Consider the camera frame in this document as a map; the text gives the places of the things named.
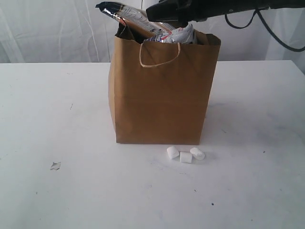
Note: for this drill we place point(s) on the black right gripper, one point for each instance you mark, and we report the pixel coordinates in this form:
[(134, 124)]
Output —
[(185, 11)]

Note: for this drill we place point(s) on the long noodle package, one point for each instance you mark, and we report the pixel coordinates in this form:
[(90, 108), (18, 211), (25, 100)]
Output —
[(134, 17)]

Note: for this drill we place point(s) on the small torn paper scrap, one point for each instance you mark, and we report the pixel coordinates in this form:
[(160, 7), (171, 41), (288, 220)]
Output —
[(55, 166)]

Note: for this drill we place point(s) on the brown paper shopping bag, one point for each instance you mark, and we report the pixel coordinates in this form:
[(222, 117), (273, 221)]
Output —
[(159, 92)]

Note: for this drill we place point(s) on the white marshmallow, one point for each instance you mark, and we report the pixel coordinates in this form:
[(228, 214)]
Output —
[(172, 152), (197, 153), (186, 157)]

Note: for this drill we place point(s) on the white blue milk carton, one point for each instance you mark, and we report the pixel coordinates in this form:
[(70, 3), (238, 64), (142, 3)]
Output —
[(183, 35)]

